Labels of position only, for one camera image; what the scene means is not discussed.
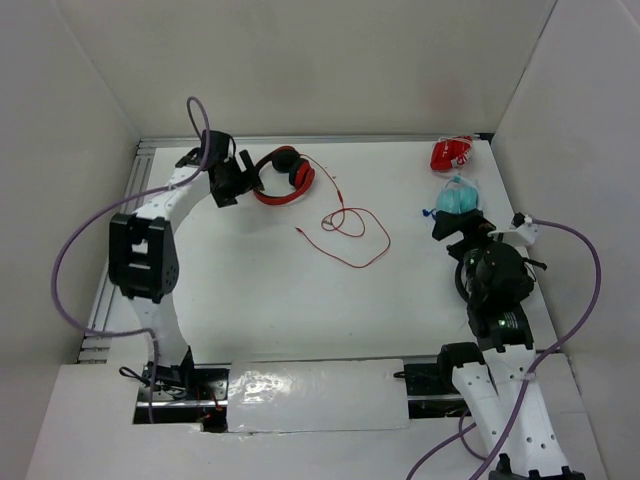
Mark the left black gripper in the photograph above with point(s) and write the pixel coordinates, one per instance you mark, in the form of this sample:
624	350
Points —
233	179

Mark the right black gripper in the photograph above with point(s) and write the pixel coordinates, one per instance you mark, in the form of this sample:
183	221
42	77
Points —
460	229

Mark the red black headphones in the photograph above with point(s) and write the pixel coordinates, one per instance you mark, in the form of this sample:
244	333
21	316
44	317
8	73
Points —
287	160

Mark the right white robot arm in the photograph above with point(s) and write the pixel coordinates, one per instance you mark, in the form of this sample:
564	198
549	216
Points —
495	373

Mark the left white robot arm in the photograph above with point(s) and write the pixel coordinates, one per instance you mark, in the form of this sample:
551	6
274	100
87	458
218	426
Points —
143	259

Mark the teal headphones in bag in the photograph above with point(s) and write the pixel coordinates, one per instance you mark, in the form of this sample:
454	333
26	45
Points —
458	195

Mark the wrapped red headphones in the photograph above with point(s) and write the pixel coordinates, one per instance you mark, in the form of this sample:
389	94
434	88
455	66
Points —
450	153

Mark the white taped front panel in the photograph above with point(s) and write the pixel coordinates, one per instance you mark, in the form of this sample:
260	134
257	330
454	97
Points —
324	396

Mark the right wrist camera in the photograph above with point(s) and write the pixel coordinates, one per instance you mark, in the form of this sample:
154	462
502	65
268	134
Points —
522	232

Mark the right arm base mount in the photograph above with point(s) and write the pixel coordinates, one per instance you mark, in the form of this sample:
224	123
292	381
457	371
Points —
446	386

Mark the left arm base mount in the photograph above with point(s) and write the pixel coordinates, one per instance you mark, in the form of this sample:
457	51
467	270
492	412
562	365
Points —
202	400

